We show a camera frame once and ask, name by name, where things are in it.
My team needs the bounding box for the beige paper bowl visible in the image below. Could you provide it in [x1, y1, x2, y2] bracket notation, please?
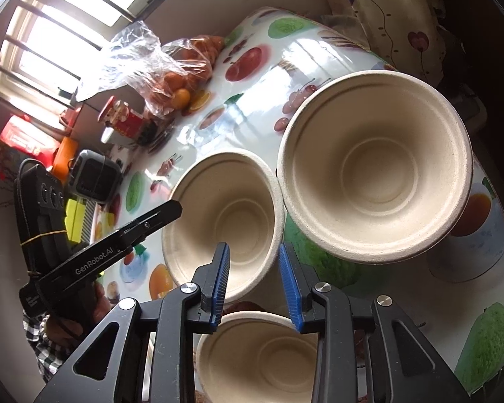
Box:
[277, 70, 473, 265]
[196, 311, 318, 402]
[162, 150, 286, 304]

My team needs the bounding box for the checkered sleeve forearm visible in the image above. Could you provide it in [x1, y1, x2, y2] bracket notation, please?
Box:
[23, 312, 73, 383]

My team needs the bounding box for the person's left hand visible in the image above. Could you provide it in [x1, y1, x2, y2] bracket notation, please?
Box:
[44, 281, 112, 348]

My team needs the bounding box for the striped flat box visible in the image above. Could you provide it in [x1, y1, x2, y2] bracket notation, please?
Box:
[81, 198, 97, 243]

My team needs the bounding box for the lower yellow-green box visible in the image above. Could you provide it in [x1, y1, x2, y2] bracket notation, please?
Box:
[65, 199, 86, 244]

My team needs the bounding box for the grey portable heater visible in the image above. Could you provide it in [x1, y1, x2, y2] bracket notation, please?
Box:
[68, 149, 123, 204]

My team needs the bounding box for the white plastic tub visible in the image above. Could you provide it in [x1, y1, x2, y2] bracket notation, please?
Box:
[101, 127, 134, 147]

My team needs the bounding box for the orange shelf box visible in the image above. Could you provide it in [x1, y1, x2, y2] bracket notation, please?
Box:
[51, 136, 78, 184]

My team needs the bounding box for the red label glass jar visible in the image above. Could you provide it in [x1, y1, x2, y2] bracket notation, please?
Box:
[98, 96, 157, 146]

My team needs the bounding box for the red paper bag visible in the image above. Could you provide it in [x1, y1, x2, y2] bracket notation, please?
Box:
[0, 116, 60, 168]

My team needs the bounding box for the plastic bag of oranges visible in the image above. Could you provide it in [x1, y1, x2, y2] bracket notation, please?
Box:
[76, 21, 225, 118]

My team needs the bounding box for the patterned window curtain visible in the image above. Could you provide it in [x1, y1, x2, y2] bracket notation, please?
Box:
[327, 0, 445, 86]

